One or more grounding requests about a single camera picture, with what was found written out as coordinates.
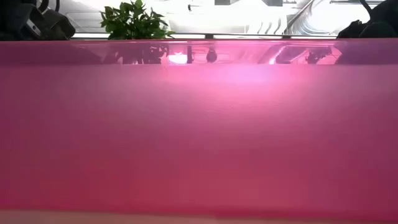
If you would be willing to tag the red translucent plastic basket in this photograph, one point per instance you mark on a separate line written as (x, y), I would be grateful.
(199, 140)

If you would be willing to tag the green potted plant black pot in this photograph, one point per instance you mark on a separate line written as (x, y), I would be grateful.
(133, 21)

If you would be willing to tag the black aluminium table frame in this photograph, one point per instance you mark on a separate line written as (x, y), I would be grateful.
(209, 36)

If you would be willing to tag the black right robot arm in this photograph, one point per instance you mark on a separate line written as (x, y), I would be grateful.
(385, 18)

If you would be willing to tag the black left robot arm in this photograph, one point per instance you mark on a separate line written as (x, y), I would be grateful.
(12, 18)

